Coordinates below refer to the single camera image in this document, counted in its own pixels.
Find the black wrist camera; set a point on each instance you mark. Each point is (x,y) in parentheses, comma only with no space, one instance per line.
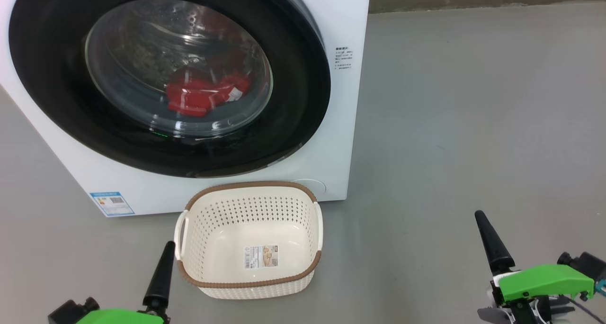
(71,312)
(587,265)

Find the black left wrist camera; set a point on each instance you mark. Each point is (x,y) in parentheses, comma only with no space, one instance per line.
(71,312)

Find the cream laundry basket brown rim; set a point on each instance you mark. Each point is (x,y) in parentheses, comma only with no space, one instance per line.
(251,286)

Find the small printed text warning label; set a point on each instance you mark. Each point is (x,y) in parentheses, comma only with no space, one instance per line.
(343,58)

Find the round white filter cover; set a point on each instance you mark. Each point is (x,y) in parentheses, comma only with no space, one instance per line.
(318,187)

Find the white front-load washing machine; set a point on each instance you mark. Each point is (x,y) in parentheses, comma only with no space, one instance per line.
(265,182)

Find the washing machine glass door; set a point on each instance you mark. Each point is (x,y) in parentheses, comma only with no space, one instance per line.
(52,77)

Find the product label sticker with barcode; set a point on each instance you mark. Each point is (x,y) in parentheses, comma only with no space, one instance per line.
(261,256)

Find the blue energy label sticker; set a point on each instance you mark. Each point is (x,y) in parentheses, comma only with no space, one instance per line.
(112,203)

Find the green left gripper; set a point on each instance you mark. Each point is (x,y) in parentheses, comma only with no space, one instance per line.
(123,317)

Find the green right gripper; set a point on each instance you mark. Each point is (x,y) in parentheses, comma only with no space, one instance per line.
(544,281)

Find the red garment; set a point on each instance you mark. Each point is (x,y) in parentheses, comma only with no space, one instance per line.
(194,94)

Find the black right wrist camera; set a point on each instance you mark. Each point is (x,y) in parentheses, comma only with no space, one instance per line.
(587,265)

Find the stainless steel washing machine drum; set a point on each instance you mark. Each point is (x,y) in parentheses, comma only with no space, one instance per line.
(137,54)

